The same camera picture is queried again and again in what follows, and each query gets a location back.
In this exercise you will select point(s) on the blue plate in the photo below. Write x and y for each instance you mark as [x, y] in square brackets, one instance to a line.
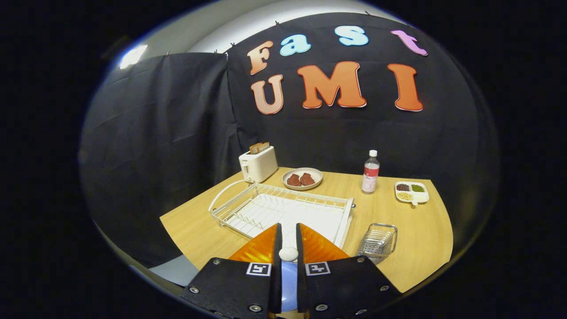
[289, 288]

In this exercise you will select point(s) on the ceiling light panel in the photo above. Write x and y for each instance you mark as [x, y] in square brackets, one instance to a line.
[133, 56]

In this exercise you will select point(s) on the brown toast slice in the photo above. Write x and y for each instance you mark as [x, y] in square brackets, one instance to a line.
[265, 146]
[254, 149]

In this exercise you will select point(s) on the clear bottle red label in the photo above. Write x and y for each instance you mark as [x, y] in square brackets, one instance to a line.
[370, 177]

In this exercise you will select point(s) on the white toaster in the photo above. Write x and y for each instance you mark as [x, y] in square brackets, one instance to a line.
[261, 166]

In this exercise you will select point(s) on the white drainer tray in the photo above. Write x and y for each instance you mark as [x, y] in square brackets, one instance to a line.
[305, 212]

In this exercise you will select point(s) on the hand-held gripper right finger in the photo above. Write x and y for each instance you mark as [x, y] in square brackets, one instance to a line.
[301, 283]

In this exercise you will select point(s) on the pile of yellow beans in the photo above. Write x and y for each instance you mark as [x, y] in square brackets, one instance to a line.
[404, 196]

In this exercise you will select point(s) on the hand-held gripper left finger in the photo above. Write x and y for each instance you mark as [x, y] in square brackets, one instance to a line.
[277, 274]

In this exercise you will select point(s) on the white divided dish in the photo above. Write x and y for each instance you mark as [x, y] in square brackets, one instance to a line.
[419, 197]

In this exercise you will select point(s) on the pile of green beans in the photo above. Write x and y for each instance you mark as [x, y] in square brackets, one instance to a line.
[417, 188]

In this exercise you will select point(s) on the pile of dark red beans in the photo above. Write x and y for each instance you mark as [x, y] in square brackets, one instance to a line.
[402, 187]

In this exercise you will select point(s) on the brown meat piece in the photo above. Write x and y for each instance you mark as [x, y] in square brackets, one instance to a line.
[307, 179]
[293, 180]

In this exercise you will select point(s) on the beige round dish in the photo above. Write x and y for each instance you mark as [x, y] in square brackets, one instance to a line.
[317, 175]

